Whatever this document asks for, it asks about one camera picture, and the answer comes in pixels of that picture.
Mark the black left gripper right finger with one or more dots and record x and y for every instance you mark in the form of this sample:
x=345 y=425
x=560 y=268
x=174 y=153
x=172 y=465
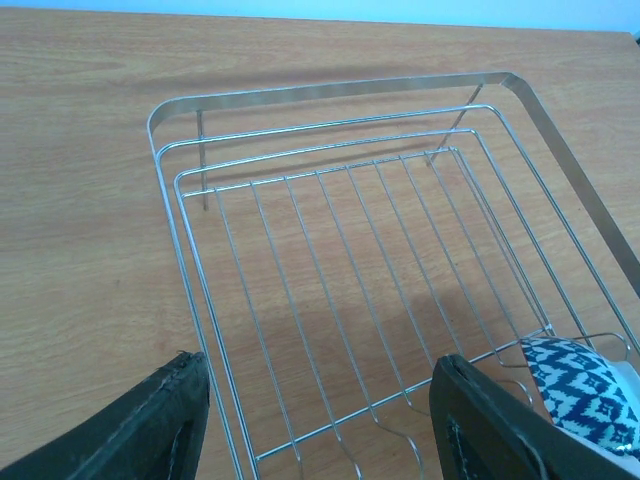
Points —
x=484 y=432

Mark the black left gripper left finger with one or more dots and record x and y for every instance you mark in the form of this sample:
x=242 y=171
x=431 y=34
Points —
x=154 y=431

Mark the blue patterned bowl red inside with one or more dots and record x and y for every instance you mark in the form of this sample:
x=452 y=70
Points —
x=586 y=394

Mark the chrome wire dish rack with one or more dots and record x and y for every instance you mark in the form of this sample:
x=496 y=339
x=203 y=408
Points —
x=335 y=240

